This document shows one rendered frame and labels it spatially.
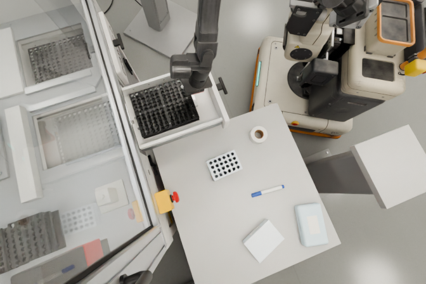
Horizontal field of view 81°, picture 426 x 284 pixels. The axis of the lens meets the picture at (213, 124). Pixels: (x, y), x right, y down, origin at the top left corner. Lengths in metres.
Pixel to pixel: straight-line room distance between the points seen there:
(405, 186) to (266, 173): 0.58
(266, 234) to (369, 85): 0.78
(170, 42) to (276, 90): 0.93
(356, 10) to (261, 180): 0.67
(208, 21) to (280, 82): 1.10
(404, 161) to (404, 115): 1.13
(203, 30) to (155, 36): 1.45
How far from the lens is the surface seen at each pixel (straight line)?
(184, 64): 0.78
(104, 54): 1.00
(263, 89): 1.70
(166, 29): 2.18
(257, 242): 1.03
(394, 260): 2.26
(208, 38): 0.73
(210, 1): 0.70
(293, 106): 1.71
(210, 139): 1.06
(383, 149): 1.31
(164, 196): 0.90
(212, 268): 1.08
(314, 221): 1.09
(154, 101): 0.98
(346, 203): 2.07
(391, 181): 1.31
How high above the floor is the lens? 1.80
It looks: 75 degrees down
